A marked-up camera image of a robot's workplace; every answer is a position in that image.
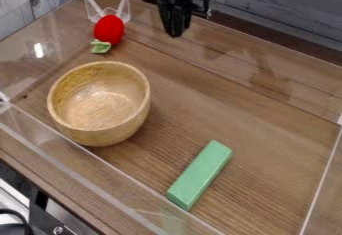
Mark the clear acrylic wall enclosure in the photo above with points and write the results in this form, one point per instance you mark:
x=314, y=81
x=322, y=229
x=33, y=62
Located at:
x=222, y=86

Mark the clear acrylic corner bracket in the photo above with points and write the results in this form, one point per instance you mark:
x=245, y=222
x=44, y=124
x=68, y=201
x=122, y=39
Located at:
x=95, y=12

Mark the red plush strawberry toy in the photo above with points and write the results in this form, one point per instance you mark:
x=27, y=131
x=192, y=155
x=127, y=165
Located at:
x=108, y=32

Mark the green rectangular block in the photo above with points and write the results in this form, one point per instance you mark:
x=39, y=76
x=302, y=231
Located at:
x=198, y=175

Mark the black metal table frame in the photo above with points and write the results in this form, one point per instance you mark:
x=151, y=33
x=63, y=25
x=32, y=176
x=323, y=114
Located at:
x=45, y=224

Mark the wooden bowl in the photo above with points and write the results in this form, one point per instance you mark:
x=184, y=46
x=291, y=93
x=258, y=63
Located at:
x=99, y=102

